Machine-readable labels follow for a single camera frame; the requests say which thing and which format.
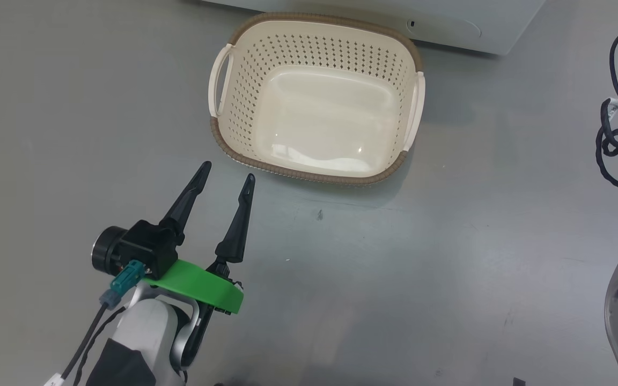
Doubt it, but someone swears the white washing machine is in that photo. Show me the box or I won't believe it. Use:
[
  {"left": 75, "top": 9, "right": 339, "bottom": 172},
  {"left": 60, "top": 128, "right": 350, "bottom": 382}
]
[{"left": 202, "top": 0, "right": 548, "bottom": 56}]

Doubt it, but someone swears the cream perforated laundry basket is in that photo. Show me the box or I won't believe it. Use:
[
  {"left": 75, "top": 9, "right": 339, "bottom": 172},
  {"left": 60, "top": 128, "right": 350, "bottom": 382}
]
[{"left": 208, "top": 12, "right": 426, "bottom": 186}]

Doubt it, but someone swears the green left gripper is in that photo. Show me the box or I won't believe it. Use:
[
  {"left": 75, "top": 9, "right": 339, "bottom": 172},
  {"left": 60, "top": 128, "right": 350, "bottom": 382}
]
[{"left": 143, "top": 161, "right": 256, "bottom": 370}]

